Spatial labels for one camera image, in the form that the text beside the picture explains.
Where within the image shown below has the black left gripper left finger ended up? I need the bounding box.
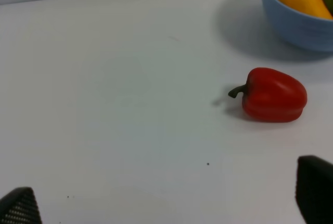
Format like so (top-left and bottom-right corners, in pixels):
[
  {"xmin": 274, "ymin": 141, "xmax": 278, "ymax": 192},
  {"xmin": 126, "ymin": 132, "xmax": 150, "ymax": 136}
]
[{"xmin": 0, "ymin": 187, "xmax": 42, "ymax": 224}]

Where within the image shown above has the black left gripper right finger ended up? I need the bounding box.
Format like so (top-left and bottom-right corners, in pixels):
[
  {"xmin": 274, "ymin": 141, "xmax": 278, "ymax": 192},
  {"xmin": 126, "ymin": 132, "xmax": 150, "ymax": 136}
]
[{"xmin": 296, "ymin": 155, "xmax": 332, "ymax": 224}]

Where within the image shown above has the light blue bowl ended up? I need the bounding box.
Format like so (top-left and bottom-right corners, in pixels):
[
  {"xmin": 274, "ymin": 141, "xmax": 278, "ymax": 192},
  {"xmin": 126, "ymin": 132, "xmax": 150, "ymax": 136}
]
[{"xmin": 262, "ymin": 0, "xmax": 332, "ymax": 52}]

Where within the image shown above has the red bell pepper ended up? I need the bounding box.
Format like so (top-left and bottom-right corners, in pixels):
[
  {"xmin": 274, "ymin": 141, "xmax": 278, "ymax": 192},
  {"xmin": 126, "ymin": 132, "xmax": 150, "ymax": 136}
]
[{"xmin": 228, "ymin": 68, "xmax": 308, "ymax": 123}]

